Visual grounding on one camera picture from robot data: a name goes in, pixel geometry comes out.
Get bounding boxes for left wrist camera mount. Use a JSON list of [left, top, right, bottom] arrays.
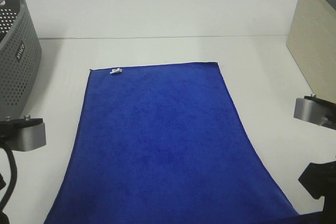
[[1, 115, 46, 152]]

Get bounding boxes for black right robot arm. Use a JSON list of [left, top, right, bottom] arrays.
[[298, 161, 335, 223]]

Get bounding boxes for beige storage box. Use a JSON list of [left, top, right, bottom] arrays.
[[287, 0, 335, 102]]

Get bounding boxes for grey perforated plastic basket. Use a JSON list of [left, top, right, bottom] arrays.
[[1, 0, 41, 120]]

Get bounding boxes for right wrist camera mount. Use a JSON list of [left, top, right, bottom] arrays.
[[293, 93, 335, 130]]

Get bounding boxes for blue microfibre towel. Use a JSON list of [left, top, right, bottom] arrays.
[[46, 62, 321, 223]]

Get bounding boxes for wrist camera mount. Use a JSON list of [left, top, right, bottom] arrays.
[[293, 93, 335, 130], [1, 115, 46, 152]]

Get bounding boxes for white towel label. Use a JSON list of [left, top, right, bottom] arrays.
[[110, 68, 123, 74]]

